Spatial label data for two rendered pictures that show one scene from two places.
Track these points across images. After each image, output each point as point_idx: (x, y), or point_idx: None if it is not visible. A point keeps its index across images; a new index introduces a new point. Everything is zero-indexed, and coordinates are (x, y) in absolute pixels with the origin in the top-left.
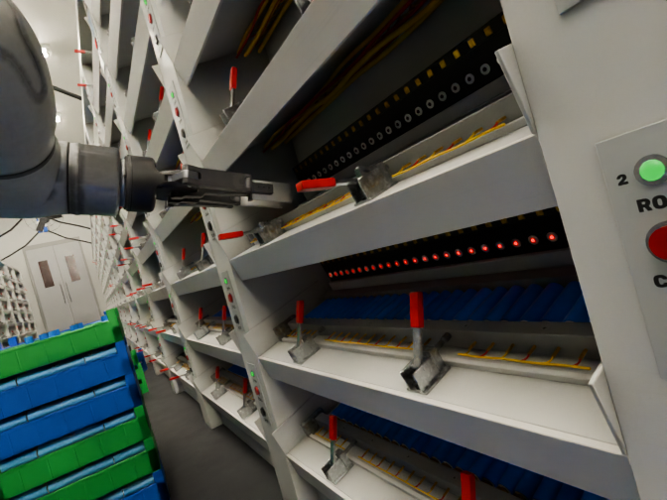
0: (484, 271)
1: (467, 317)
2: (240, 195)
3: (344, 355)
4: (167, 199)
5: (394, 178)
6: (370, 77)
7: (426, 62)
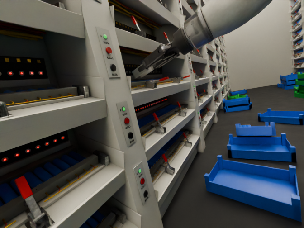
0: (156, 107)
1: (170, 110)
2: (156, 67)
3: (167, 124)
4: (170, 50)
5: None
6: (127, 55)
7: (140, 63)
